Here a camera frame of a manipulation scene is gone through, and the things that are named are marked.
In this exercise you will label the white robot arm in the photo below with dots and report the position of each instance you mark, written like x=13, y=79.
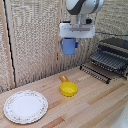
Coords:
x=83, y=7

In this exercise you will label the black dish rack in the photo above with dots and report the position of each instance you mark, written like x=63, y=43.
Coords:
x=108, y=60

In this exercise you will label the yellow bowl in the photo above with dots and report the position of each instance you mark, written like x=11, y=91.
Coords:
x=68, y=89

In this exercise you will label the wooden frame post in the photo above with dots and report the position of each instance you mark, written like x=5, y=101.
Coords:
x=59, y=33
x=7, y=43

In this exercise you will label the white floral rim plate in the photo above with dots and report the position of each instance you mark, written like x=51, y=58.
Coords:
x=25, y=106

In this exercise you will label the blue cup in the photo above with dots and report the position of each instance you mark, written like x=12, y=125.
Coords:
x=69, y=46

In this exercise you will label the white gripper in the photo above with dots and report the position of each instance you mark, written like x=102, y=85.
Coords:
x=77, y=30

